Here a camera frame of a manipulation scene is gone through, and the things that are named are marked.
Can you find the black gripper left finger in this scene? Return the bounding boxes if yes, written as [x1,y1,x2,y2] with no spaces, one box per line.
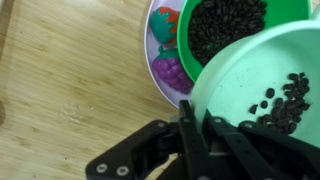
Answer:
[84,99,214,180]

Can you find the dark green bowl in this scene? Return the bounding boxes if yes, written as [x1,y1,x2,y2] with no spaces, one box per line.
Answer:
[176,0,314,84]

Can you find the lavender plate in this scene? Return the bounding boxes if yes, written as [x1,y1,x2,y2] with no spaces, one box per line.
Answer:
[143,0,196,110]

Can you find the light green bowl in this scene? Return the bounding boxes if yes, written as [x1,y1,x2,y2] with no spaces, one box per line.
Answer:
[190,4,320,149]

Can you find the heap of coffee beans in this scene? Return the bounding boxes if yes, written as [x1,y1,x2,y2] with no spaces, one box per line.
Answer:
[187,0,269,66]

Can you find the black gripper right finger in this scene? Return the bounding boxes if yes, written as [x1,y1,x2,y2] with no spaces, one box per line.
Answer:
[203,110,320,180]

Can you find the purple toy grape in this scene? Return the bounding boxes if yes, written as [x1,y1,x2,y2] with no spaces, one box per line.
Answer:
[152,45,194,95]

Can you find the scattered coffee beans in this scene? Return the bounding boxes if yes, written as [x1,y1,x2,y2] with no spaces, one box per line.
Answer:
[249,72,312,135]

